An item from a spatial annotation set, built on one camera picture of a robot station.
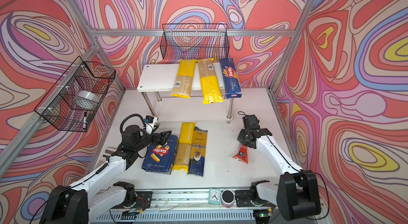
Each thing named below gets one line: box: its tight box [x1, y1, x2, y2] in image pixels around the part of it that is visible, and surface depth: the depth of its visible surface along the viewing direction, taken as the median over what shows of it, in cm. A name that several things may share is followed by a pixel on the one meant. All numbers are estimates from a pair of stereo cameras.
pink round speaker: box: [221, 189, 236, 209], surface depth 71 cm
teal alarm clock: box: [208, 187, 222, 205], surface depth 74 cm
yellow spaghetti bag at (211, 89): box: [197, 58, 225, 105], surface depth 74 cm
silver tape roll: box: [72, 90, 101, 111], surface depth 73 cm
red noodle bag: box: [232, 143, 249, 165], surface depth 80 cm
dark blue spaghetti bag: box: [187, 126, 208, 178], surface depth 88 cm
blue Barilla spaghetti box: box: [219, 57, 243, 99], surface depth 73 cm
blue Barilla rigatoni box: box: [141, 134, 180, 175], surface depth 82 cm
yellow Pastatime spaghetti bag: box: [172, 122, 197, 173], surface depth 90 cm
